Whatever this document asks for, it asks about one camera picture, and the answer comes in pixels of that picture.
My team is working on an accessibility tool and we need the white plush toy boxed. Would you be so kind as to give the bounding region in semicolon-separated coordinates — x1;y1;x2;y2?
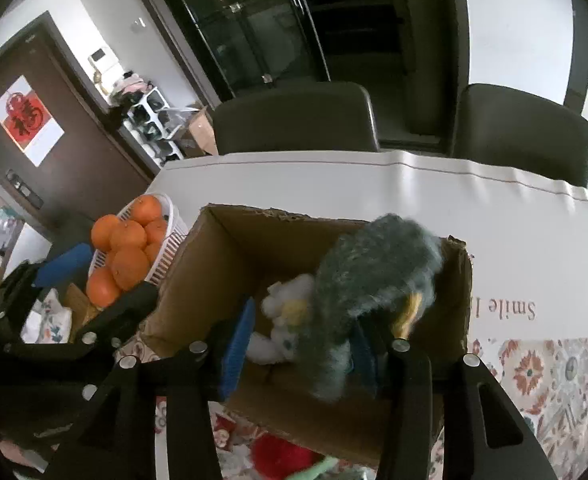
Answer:
246;274;317;366

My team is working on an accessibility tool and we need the brown cardboard box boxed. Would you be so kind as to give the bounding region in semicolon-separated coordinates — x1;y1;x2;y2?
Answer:
141;203;475;468

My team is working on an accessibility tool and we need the white shoe rack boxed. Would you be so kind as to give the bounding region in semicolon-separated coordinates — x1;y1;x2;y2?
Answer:
121;87;185;166

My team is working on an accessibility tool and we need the red and white door poster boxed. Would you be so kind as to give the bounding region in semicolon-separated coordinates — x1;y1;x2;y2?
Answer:
0;75;65;167

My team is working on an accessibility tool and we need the black door lock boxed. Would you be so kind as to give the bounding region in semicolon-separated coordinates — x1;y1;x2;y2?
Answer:
5;167;45;209

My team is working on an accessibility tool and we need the pile of oranges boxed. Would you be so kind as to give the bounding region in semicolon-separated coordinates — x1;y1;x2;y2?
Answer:
85;195;170;308

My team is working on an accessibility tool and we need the small brown cardboard carton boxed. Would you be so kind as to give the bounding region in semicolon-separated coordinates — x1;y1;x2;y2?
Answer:
179;105;220;158

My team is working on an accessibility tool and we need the black framed glass door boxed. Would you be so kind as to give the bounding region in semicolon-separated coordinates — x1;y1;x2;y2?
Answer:
144;0;332;106

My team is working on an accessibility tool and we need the dark grey dining chair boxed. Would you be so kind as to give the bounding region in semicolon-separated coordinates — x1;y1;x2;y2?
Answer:
451;83;588;188
213;81;381;157

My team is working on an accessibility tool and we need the pink cloth bundle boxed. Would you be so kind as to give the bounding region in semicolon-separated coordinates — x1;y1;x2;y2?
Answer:
109;72;151;106

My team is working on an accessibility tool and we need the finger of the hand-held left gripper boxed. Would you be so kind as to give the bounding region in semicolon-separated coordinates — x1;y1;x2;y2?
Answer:
0;242;96;321
74;281;160;356

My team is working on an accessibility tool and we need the white plastic basket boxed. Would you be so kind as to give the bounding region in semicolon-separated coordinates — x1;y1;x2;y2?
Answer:
88;192;191;286

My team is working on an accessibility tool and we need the grey-green plush toy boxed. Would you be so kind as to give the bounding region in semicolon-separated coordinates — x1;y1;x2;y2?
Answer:
294;213;447;403

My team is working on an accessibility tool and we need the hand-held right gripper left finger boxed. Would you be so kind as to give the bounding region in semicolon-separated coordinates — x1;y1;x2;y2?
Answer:
49;297;258;480

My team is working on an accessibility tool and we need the red and green plush toy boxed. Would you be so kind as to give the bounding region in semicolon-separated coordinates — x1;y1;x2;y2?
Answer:
251;434;380;480

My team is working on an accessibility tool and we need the white wall intercom panel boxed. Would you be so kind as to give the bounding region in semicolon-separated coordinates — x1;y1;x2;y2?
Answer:
88;46;113;69

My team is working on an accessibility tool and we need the brown entrance door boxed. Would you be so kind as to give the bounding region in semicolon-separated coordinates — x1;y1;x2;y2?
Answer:
0;12;155;241

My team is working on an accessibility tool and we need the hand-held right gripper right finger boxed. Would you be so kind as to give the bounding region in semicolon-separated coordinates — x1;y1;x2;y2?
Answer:
349;321;560;480

